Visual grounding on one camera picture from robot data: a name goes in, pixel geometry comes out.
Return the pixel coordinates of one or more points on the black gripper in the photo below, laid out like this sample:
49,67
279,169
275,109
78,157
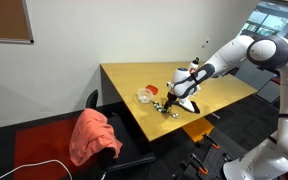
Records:
172,97

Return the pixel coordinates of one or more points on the small candy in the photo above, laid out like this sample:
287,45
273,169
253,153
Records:
173,115
177,116
157,106
161,109
166,111
155,103

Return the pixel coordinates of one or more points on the red plastic lid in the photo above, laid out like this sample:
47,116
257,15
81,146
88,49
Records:
152,89

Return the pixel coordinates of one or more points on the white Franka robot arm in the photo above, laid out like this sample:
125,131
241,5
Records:
284,100

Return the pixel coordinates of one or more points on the white brush with black bristles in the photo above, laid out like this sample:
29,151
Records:
190,106

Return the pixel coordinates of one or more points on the white bottle with red logo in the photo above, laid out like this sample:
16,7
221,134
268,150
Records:
196,61

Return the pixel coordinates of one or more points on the black orange bar clamp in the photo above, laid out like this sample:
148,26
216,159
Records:
199,165
211,141

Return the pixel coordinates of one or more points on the black chair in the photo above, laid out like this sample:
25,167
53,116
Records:
130,146

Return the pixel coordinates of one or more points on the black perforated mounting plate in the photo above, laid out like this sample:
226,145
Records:
214,160

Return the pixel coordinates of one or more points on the salmon pink cloth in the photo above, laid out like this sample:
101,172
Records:
90,136

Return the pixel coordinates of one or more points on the brown cork board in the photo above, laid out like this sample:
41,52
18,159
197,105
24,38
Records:
4,18

